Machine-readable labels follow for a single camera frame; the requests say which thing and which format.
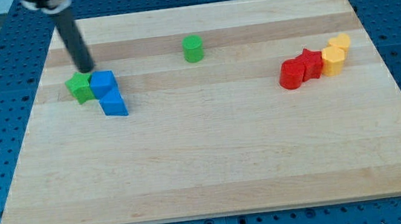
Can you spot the grey white tool mount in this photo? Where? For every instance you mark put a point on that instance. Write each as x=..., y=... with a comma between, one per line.
x=46, y=6

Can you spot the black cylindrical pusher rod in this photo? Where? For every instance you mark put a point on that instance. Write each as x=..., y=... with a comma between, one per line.
x=73, y=41

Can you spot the blue triangular block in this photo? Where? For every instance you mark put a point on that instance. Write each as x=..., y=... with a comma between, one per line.
x=113, y=104

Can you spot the green star block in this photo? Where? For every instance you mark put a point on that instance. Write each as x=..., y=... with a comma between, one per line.
x=79, y=87

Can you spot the red star block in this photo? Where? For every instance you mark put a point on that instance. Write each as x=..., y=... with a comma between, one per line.
x=312, y=62

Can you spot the blue cube block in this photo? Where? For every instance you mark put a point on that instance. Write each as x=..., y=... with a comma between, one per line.
x=102, y=82

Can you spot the yellow hexagon block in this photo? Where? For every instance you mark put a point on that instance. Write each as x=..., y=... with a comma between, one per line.
x=333, y=59

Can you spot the light wooden board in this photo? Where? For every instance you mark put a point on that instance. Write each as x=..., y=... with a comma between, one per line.
x=216, y=137

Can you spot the green cylinder block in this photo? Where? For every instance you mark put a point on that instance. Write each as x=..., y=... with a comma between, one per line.
x=193, y=48

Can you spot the yellow heart block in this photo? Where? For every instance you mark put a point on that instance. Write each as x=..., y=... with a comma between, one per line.
x=342, y=41

